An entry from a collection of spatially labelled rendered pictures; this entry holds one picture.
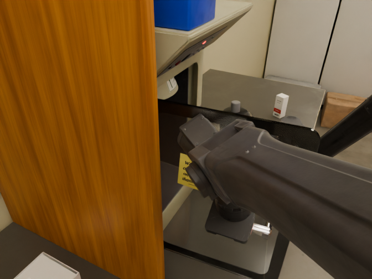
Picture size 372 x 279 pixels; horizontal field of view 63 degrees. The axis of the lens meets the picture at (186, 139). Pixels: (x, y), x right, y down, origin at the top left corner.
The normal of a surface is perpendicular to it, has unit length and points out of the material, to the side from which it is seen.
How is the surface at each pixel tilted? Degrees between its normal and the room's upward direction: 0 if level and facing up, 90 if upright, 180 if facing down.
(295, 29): 90
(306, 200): 36
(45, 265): 0
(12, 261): 0
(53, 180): 90
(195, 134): 28
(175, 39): 90
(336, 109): 88
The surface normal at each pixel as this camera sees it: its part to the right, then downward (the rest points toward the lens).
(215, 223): -0.15, -0.54
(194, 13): 0.89, 0.26
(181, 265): 0.01, -0.84
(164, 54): -0.45, 0.48
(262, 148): -0.52, -0.82
